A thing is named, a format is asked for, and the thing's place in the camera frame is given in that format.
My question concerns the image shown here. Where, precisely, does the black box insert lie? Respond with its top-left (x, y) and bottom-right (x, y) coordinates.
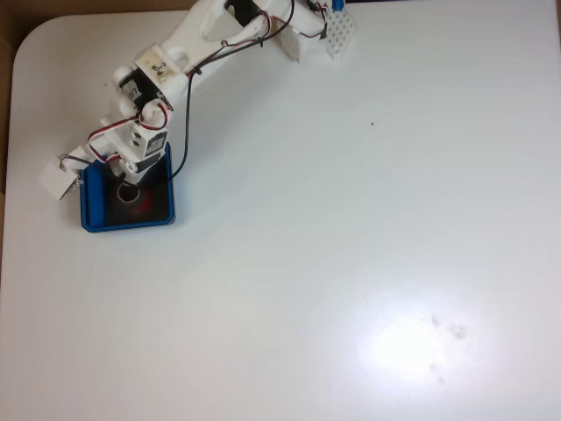
top-left (103, 160), bottom-right (172, 223)

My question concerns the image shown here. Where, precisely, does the blue square box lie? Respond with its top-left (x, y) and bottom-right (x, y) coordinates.
top-left (80, 142), bottom-right (178, 234)

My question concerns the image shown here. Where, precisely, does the red white servo cable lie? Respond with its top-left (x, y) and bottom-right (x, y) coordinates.
top-left (86, 101), bottom-right (173, 148)

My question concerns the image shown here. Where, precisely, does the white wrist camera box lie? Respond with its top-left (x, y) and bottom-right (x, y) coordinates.
top-left (36, 146), bottom-right (96, 202)

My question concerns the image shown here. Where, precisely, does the white perforated base plate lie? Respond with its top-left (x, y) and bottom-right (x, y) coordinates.
top-left (323, 9), bottom-right (359, 64)

